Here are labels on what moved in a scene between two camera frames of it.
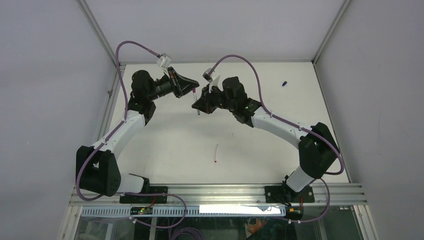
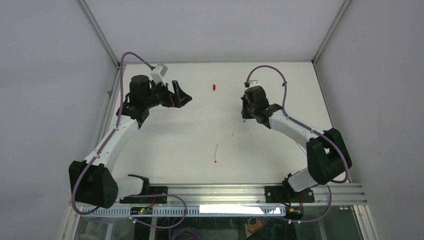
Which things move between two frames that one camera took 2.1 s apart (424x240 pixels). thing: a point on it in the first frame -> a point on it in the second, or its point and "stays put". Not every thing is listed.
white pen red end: x=215 y=160 stays put
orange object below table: x=254 y=228 stays put
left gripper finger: x=185 y=85 -> x=183 y=98
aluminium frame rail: x=347 y=194 stays put
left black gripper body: x=174 y=85 -> x=165 y=98
